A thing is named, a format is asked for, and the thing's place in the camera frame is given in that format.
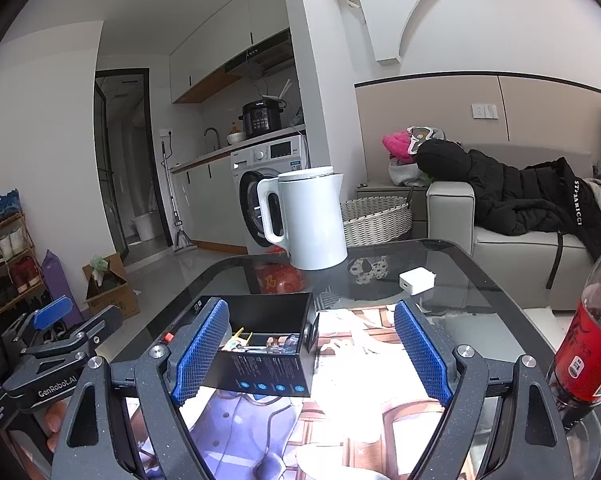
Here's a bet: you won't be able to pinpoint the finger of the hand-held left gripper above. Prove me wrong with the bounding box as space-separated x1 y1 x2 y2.
0 296 76 356
23 305 125 366

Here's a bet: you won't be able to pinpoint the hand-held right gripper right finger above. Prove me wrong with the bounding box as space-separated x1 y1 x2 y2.
394 300 578 480

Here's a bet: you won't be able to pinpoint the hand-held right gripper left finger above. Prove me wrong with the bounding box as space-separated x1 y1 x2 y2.
50 298 231 480

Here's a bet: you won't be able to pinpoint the black cardboard box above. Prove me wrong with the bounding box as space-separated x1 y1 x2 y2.
168 291 321 398

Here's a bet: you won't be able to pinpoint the person's left hand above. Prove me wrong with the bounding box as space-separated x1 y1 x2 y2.
43 400 76 453

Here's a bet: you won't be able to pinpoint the purple bag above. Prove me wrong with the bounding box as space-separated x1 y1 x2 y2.
41 249 84 328

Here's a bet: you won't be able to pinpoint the open cardboard box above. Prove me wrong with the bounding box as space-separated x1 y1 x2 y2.
83 253 141 318

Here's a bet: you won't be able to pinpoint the white charger plug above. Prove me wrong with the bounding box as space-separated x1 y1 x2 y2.
399 269 437 296

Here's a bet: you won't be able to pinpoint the shoe rack with shoes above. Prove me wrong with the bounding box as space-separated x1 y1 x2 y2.
0 189 46 311

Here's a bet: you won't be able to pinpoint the wooden shoe rack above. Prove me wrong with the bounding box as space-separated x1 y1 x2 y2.
0 210 48 321

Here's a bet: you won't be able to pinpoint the flat mop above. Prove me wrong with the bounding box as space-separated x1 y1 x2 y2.
161 142 198 255

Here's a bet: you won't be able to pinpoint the white bucket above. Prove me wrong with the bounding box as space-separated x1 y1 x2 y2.
133 211 160 239

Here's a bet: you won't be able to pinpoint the grey sofa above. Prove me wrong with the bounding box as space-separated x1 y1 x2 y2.
427 105 601 311

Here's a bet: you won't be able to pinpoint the woven wicker basket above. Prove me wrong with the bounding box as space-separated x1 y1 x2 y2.
340 197 413 247

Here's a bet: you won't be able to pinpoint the white kitchen base cabinet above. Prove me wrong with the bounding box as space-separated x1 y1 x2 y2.
170 152 248 253

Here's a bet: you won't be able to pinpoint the plastic bottle with red drink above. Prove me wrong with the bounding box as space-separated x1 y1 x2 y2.
545 232 601 433

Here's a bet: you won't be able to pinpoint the white electric kettle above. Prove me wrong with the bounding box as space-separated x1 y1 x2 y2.
257 166 349 271

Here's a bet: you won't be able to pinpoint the black padded jacket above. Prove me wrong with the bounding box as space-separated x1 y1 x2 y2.
416 139 601 263

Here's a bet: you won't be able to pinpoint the white washing machine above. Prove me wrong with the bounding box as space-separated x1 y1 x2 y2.
230 135 308 256

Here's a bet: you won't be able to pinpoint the pink hat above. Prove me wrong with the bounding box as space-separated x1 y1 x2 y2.
384 130 418 165

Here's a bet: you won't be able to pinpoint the patterned face mask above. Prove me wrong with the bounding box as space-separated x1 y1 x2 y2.
407 126 446 155

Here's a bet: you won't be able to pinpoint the black pressure cooker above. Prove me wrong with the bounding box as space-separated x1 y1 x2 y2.
239 100 287 140

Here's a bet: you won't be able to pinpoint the range hood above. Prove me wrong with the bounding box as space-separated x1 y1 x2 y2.
224 30 294 78

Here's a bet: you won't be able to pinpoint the dark door frame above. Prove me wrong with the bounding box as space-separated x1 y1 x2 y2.
94 67 174 261

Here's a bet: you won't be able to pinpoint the white wall cabinets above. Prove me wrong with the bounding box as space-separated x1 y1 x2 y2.
169 0 288 105

